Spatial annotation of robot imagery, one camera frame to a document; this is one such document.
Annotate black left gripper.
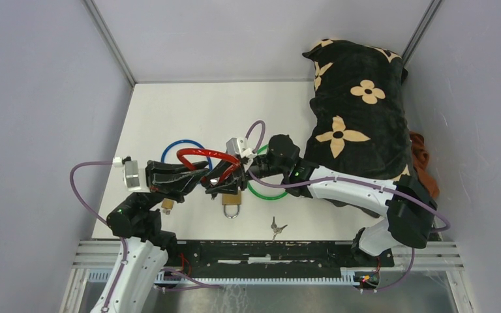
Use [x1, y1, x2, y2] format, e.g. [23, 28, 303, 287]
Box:
[129, 158, 211, 211]

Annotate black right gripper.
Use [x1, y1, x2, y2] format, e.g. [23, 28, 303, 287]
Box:
[203, 149, 287, 196]

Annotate red cable lock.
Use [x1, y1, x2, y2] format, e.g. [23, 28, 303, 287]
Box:
[176, 148, 241, 184]

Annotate green cable lock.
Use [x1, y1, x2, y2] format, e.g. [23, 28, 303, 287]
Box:
[247, 144, 288, 201]

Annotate blue cable lock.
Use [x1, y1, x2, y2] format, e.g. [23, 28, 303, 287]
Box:
[160, 139, 204, 163]

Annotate silver keys of brass padlock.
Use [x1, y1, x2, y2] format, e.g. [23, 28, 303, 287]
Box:
[271, 217, 288, 241]

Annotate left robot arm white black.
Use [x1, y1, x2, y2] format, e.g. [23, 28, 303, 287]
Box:
[92, 156, 209, 312]

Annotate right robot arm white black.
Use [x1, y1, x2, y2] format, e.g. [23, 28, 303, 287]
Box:
[203, 134, 436, 266]

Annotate small brass padlock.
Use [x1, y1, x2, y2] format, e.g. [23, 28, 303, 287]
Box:
[160, 199, 175, 215]

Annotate black floral pillow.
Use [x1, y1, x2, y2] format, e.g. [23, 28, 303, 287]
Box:
[302, 38, 420, 183]

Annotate brown cloth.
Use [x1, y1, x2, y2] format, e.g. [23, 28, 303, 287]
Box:
[409, 131, 440, 200]

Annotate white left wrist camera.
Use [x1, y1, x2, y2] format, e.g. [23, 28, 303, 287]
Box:
[112, 156, 149, 192]

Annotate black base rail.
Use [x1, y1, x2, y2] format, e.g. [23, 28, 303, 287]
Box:
[166, 240, 395, 284]

